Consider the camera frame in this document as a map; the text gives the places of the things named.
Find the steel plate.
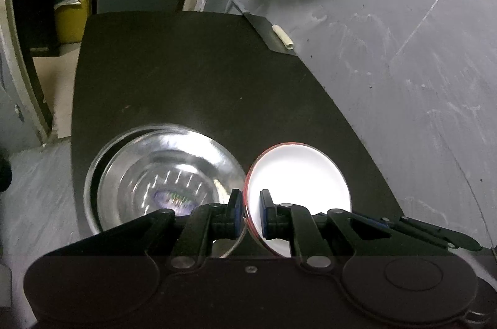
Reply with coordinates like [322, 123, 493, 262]
[96, 128, 248, 260]
[75, 124, 184, 238]

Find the cream rolled tube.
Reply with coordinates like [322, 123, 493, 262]
[271, 24, 294, 51]

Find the grey flat sheet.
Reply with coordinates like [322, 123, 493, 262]
[231, 0, 297, 56]

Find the white bowl red rim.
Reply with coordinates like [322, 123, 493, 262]
[243, 142, 351, 258]

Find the yellow container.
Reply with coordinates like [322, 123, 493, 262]
[54, 0, 92, 45]

